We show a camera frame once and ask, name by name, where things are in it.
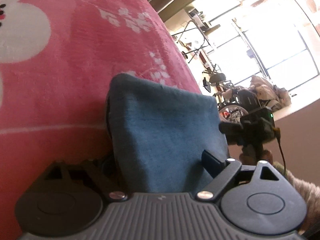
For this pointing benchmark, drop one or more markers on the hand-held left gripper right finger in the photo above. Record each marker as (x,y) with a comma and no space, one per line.
(212,162)

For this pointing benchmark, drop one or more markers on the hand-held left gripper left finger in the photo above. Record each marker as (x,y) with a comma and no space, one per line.
(100,177)

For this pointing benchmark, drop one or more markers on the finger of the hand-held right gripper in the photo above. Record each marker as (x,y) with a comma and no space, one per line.
(230,127)
(235,140)

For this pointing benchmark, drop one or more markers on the blue jeans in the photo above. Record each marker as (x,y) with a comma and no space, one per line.
(162,130)

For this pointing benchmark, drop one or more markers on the person's right hand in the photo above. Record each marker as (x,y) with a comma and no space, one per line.
(267,155)

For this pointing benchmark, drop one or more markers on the wheelchair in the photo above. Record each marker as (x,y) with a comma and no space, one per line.
(235,100)

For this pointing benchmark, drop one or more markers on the pile of bags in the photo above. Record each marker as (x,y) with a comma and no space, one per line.
(265,90)

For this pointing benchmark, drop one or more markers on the pink floral blanket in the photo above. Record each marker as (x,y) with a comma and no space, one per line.
(62,80)

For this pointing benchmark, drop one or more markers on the folding table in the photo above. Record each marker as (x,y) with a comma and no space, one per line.
(197,27)

